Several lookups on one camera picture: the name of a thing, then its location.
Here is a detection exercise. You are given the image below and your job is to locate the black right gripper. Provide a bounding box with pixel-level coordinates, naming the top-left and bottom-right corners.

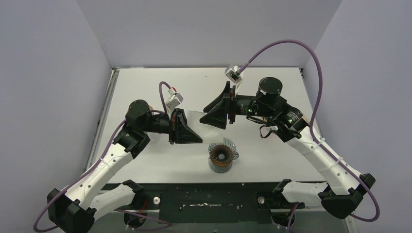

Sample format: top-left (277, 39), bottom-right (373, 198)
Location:
top-left (200, 82), bottom-right (273, 129)

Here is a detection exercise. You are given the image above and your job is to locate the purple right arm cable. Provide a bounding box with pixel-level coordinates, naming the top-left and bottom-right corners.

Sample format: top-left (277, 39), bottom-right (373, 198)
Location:
top-left (238, 39), bottom-right (381, 233)

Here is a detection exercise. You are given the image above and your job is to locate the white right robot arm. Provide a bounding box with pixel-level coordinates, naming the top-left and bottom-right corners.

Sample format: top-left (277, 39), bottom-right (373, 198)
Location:
top-left (200, 77), bottom-right (376, 219)

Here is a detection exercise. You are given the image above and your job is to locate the aluminium rail frame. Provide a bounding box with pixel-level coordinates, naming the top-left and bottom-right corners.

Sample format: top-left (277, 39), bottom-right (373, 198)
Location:
top-left (59, 68), bottom-right (162, 233)

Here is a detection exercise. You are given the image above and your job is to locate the brown wooden ring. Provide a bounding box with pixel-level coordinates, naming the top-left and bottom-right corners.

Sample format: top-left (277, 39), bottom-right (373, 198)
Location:
top-left (209, 151), bottom-right (234, 169)

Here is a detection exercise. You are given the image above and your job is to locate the small clear glass cup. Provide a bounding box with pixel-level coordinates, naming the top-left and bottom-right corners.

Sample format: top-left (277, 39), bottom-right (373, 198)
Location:
top-left (208, 137), bottom-right (237, 155)

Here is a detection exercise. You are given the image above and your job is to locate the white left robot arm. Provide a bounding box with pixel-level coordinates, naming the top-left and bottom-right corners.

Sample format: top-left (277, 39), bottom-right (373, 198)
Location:
top-left (47, 100), bottom-right (203, 233)

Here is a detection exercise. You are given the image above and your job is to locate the white paper coffee filter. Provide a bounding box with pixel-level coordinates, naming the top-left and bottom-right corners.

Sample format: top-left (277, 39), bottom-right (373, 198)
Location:
top-left (187, 110), bottom-right (222, 141)

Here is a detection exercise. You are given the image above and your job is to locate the clear glass pitcher with handle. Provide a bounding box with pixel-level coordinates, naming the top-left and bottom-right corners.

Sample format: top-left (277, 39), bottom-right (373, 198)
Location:
top-left (208, 151), bottom-right (239, 173)

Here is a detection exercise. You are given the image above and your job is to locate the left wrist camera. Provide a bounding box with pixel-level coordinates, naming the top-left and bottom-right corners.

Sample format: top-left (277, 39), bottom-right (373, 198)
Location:
top-left (165, 87), bottom-right (184, 113)

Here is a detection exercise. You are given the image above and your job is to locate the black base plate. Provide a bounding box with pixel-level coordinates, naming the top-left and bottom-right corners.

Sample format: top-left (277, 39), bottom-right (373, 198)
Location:
top-left (79, 182), bottom-right (326, 225)

